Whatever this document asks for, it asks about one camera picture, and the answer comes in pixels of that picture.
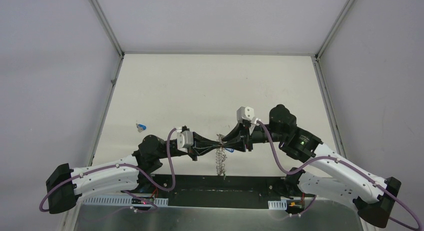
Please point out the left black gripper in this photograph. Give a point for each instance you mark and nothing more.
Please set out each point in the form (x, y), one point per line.
(193, 146)

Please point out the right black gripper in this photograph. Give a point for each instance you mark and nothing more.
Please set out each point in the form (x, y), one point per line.
(241, 130)

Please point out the blue tagged key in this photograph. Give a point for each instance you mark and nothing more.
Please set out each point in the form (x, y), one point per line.
(140, 127)
(229, 150)

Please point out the round metal keyring disc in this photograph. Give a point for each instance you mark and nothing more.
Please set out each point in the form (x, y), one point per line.
(220, 157)

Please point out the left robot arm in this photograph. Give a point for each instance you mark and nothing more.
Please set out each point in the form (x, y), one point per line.
(67, 186)

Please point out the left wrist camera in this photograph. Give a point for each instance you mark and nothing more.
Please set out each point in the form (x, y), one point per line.
(184, 139)

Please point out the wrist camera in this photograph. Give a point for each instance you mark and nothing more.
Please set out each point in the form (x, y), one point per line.
(184, 139)
(245, 113)

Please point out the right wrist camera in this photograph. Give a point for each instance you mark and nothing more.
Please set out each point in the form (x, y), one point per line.
(245, 113)

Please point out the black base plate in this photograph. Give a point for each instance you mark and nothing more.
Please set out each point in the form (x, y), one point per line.
(209, 191)

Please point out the right white cable duct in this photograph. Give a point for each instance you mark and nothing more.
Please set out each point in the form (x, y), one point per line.
(277, 205)

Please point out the white cable duct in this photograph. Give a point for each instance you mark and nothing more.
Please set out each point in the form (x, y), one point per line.
(125, 200)
(277, 205)

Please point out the left white cable duct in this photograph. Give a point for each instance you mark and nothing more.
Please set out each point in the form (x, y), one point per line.
(125, 200)

